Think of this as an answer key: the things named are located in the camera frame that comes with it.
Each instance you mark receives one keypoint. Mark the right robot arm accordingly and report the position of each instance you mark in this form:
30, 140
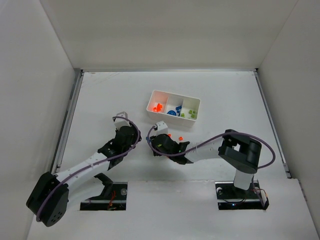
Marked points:
239, 150

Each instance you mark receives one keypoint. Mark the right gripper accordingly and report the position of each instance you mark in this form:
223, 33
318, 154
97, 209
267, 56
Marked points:
158, 139

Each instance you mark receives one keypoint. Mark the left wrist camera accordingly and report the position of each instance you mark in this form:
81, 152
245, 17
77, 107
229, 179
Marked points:
120, 120

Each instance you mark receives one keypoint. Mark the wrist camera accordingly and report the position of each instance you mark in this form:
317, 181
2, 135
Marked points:
161, 128
120, 120

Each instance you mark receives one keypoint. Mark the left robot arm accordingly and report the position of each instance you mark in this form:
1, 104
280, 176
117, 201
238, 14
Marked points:
49, 198

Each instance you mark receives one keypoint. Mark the aluminium table rail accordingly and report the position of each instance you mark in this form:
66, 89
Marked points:
274, 131
67, 122

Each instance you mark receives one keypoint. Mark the right aluminium table rail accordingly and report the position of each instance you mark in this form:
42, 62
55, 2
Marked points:
274, 131

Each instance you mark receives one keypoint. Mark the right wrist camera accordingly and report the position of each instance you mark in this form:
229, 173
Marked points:
161, 128

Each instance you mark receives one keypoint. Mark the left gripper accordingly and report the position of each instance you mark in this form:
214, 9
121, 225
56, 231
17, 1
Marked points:
122, 132

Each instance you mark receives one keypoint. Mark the white three-compartment tray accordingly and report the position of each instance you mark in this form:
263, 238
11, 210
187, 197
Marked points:
173, 108

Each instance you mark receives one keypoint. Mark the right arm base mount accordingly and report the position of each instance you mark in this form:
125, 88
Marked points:
230, 197

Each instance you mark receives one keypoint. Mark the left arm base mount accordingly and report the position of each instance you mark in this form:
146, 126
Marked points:
113, 196

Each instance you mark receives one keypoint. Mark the left aluminium table rail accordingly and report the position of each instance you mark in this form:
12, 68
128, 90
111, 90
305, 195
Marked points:
67, 122

